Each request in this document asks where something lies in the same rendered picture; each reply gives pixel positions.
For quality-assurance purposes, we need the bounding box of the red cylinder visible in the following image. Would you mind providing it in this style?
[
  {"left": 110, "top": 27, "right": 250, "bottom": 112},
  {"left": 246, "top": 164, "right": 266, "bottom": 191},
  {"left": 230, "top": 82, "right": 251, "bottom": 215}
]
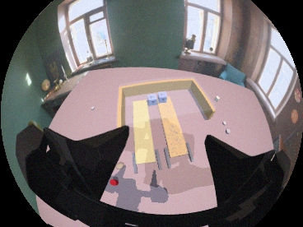
[{"left": 110, "top": 179, "right": 119, "bottom": 186}]

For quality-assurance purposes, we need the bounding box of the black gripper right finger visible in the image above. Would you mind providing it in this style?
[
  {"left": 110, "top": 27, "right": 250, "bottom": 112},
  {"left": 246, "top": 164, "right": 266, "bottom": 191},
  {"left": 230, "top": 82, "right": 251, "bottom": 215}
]
[{"left": 204, "top": 134, "right": 276, "bottom": 206}]

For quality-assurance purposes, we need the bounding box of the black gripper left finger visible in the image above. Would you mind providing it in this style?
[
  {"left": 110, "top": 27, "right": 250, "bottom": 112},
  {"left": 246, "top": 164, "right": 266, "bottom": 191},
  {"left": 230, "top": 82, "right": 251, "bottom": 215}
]
[{"left": 43, "top": 126, "right": 129, "bottom": 200}]

